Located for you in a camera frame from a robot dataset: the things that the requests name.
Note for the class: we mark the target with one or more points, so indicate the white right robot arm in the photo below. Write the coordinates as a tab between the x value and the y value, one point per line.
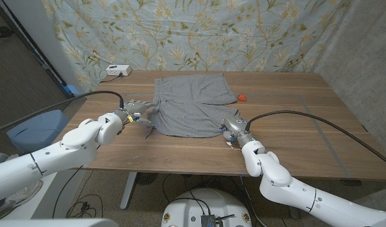
294	189

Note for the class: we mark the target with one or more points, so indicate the white table leg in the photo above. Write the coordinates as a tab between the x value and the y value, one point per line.
129	189

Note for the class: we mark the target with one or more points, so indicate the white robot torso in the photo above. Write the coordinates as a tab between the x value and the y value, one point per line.
205	205

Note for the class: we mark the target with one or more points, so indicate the black door frame rail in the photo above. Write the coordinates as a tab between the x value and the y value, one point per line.
32	47

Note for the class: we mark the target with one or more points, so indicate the floral printed backdrop cloth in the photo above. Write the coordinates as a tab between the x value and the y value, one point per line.
196	34

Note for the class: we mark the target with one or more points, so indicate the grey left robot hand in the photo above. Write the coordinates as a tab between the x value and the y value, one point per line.
136	108

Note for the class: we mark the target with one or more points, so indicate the grey shorts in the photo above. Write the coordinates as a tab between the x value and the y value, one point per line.
190	107

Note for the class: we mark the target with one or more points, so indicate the grey sneaker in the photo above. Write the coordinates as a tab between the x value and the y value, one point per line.
22	195

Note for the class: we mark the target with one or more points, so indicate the white power strip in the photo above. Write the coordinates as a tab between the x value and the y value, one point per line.
118	69

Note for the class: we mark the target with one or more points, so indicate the black round floor fan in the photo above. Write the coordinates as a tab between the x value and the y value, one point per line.
147	178

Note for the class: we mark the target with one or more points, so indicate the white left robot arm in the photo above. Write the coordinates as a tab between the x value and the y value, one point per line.
54	154

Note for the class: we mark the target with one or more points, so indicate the small red ball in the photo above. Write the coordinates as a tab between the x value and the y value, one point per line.
242	97

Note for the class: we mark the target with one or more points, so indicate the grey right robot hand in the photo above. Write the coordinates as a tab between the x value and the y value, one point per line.
237	127

